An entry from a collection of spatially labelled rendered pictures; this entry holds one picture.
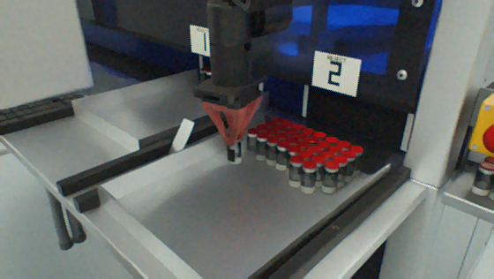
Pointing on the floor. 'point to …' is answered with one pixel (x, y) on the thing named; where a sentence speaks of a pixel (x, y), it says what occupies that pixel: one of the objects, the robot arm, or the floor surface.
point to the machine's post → (440, 126)
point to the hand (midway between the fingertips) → (233, 137)
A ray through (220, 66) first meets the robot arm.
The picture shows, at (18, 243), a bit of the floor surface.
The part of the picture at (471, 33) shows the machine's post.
